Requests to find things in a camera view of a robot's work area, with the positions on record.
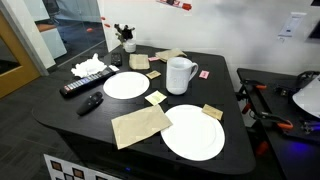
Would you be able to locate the white ceramic mug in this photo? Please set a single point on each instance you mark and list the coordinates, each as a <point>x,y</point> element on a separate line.
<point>179,73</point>

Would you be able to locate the pink packet near napkin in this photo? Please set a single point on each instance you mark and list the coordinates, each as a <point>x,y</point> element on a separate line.
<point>153,59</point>

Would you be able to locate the pink sweetener packet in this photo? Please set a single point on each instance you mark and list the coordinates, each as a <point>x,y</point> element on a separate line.
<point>204,74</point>

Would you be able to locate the large brown paper napkin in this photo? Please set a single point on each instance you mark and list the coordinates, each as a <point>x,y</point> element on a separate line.
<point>139,125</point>

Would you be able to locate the small brown sugar packet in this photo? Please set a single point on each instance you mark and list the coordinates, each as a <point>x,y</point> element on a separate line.
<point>153,74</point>

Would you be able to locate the long black tv remote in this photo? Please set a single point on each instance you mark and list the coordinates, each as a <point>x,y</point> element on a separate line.
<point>83,84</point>

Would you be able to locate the black side table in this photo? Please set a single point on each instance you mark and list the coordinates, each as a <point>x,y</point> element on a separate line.
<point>291,132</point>

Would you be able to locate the red dry erase marker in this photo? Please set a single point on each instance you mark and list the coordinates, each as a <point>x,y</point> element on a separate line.
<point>186,6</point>

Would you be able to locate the white plate near mug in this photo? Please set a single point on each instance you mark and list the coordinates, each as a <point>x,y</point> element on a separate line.
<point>126,85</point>

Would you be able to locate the white vase with dried flowers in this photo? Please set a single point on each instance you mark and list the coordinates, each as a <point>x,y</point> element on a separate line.
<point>125,36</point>

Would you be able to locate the brown napkin near vase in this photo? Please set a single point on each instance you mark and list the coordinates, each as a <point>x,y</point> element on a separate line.
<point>139,62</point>

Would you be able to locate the yellow sugar packet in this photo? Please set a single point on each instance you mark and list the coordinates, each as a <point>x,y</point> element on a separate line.
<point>155,97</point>

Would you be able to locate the white plate front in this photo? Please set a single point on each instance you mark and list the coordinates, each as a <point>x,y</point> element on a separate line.
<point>193,134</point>

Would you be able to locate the crumpled white tissue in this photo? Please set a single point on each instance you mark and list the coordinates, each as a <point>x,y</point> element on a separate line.
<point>89,67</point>

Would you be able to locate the small black curved remote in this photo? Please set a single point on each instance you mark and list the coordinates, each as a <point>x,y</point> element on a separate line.
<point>91,103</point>

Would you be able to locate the brown packet beside plate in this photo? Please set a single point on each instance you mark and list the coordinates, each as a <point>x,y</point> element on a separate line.
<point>213,112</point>

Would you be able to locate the white wall panel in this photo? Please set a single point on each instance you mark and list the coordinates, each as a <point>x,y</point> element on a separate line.
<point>291,24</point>

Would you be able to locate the checkerboard calibration board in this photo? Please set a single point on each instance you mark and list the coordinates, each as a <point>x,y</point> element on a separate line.
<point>64,170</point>

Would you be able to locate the orange handled clamp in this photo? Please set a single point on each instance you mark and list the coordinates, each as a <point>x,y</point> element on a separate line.
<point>254,83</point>
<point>280,122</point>

